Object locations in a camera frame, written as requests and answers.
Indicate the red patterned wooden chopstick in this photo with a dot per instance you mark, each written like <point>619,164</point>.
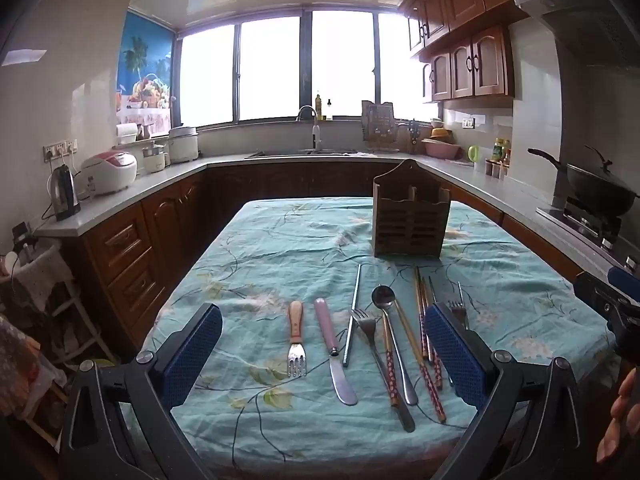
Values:
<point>421,315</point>
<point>426,300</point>
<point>425,375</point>
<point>392,375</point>

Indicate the black wok with lid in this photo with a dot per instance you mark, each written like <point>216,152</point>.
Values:
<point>595,190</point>

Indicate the paper towel roll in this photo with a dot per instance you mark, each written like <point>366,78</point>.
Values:
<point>126,132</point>

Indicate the small wall socket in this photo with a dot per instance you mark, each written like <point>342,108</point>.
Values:
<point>468,122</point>

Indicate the green plastic cup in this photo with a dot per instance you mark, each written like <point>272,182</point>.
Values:
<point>473,154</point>

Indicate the steel spoon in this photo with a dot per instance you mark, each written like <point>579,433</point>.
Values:
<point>384,296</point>

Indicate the gas stove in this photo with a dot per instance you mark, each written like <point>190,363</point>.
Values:
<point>580,222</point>

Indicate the white storage rack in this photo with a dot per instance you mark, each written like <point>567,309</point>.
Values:
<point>55,300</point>

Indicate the steel electric kettle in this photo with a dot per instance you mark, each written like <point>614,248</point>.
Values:
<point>64,192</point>

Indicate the wooden lower cabinets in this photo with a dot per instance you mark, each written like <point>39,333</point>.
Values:
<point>125,245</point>

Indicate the green lidded container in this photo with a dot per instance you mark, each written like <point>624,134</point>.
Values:
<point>104,363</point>

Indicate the kitchen window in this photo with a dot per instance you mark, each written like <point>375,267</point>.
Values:
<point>270,70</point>

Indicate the stacked white bowls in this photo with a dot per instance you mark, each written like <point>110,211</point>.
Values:
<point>437,123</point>

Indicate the dish rack with cutting boards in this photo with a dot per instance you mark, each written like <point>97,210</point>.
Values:
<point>379,125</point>

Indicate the group of sauce bottles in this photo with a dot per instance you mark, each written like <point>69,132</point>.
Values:
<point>501,150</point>

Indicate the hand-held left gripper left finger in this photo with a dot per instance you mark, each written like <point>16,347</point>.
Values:
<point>192,355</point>

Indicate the large white rice cooker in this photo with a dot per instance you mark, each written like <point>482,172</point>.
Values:
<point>182,145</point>

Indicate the steel kitchen sink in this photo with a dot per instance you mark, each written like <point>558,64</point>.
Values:
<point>300,153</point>

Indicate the tropical fruit wall poster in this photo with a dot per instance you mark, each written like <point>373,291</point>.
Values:
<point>145,65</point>

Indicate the small steel fork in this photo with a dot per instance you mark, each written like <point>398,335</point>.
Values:
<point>458,310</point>

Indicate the white and pink rice cooker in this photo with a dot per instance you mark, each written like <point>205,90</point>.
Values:
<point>109,172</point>

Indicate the wooden utensil holder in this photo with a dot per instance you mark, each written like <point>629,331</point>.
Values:
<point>410,215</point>

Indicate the row of spice jars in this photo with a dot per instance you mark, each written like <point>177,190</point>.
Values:
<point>496,169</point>

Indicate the clear soap dispenser bottle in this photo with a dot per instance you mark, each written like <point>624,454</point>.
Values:
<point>329,110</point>

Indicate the wooden upper cabinets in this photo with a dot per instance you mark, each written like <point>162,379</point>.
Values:
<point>470,10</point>

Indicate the teal floral tablecloth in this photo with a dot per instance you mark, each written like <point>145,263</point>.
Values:
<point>280,250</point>

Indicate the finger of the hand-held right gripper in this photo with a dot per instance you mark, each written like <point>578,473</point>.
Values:
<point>597,300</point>
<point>624,280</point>

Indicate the wall power outlet strip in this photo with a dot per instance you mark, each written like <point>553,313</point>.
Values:
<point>60,150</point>

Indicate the wooden cabinets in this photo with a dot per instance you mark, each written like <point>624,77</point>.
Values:
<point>125,245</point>
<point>470,10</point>

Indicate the grey kitchen countertop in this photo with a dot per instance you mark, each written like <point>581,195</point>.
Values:
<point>145,185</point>

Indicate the small white glass-lid cooker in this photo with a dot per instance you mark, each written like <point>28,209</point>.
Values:
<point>154,160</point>

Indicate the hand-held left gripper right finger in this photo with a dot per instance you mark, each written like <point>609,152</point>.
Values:
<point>452,355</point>

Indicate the curved steel faucet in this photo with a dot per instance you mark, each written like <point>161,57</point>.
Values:
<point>315,132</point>

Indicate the yellow oil bottle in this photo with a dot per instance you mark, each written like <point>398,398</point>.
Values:
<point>318,107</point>

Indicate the pink plastic basin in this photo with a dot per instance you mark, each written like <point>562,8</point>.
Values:
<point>442,149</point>

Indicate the steel chopstick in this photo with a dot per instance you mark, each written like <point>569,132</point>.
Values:
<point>433,290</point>
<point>354,310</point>

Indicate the long steel fork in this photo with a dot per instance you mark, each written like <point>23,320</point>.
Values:
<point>370,345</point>

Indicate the yellow bowl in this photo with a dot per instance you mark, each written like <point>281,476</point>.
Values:
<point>441,134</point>

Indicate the range hood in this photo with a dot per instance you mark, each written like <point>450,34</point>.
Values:
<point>575,5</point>

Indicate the person's right hand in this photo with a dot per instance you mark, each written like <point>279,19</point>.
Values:
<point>622,410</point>

